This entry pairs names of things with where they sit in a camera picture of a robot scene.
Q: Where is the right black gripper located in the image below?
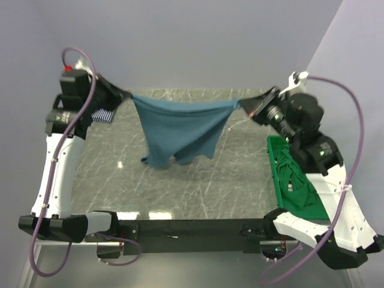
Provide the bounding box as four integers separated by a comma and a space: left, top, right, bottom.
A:
238, 85, 299, 145

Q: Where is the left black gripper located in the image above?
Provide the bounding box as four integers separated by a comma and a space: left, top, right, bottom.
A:
83, 73, 132, 114

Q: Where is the blue white striped tank top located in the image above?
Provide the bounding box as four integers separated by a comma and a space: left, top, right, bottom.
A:
92, 109, 116, 124

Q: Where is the light blue tank top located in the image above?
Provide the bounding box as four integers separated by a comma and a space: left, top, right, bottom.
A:
132, 95, 240, 168

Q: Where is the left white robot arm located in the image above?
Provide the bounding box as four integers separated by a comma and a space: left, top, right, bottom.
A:
18, 67, 132, 243

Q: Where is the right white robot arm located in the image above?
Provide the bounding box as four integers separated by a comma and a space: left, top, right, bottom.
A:
239, 88, 383, 270

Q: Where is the green tank top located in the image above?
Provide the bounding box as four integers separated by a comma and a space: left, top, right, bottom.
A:
275, 143, 329, 220

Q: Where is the green plastic bin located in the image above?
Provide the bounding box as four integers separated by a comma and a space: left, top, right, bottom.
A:
266, 134, 331, 223

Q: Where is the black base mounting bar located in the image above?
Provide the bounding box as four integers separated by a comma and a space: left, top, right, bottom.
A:
119, 218, 284, 253

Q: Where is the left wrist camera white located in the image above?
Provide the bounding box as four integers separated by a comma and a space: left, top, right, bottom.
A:
64, 58, 93, 75

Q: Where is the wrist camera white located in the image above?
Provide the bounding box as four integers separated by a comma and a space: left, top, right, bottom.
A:
64, 58, 93, 75
279, 71, 309, 98

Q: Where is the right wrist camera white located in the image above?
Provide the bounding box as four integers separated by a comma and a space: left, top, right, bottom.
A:
279, 71, 309, 98

